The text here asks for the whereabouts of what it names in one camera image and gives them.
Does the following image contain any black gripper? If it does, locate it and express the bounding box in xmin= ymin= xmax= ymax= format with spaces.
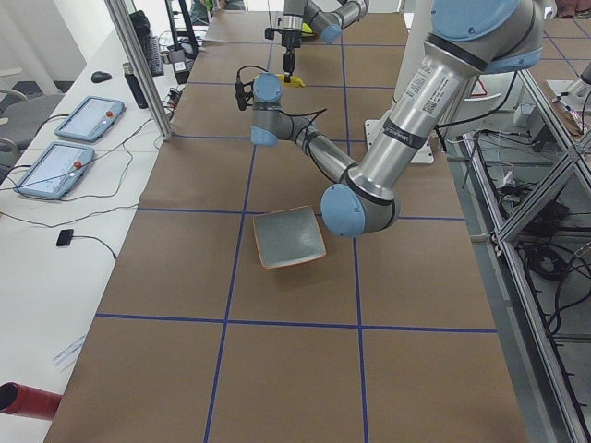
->
xmin=283 ymin=46 xmax=296 ymax=82

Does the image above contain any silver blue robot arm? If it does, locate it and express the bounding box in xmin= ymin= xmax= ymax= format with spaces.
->
xmin=250 ymin=1 xmax=544 ymax=237
xmin=281 ymin=0 xmax=369 ymax=83

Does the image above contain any grey square plate orange rim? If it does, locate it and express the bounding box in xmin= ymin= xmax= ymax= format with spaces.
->
xmin=253 ymin=206 xmax=327 ymax=269

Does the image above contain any black keyboard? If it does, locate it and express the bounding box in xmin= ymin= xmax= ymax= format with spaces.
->
xmin=139 ymin=36 xmax=164 ymax=77

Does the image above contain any black water bottle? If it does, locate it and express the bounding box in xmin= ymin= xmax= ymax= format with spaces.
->
xmin=122 ymin=62 xmax=148 ymax=109

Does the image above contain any black computer mouse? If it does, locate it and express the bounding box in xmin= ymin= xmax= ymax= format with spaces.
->
xmin=90 ymin=71 xmax=112 ymax=84

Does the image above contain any upper blue teach pendant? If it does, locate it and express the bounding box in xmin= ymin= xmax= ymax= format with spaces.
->
xmin=54 ymin=96 xmax=126 ymax=142

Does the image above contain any blue teach pendant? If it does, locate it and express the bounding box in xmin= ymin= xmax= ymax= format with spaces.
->
xmin=54 ymin=96 xmax=126 ymax=142
xmin=15 ymin=141 xmax=95 ymax=200

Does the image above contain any lower blue teach pendant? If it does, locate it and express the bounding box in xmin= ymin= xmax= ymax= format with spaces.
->
xmin=15 ymin=141 xmax=95 ymax=200

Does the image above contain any small black puck device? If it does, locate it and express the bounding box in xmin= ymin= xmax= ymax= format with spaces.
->
xmin=55 ymin=229 xmax=74 ymax=247

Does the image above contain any red cylinder tube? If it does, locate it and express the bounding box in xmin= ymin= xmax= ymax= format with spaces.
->
xmin=1 ymin=382 xmax=62 ymax=421

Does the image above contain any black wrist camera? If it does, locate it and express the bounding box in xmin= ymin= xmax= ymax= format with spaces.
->
xmin=264 ymin=27 xmax=283 ymax=41
xmin=235 ymin=79 xmax=254 ymax=111

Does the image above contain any aluminium frame post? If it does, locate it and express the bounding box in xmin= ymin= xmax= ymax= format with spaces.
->
xmin=104 ymin=0 xmax=172 ymax=141

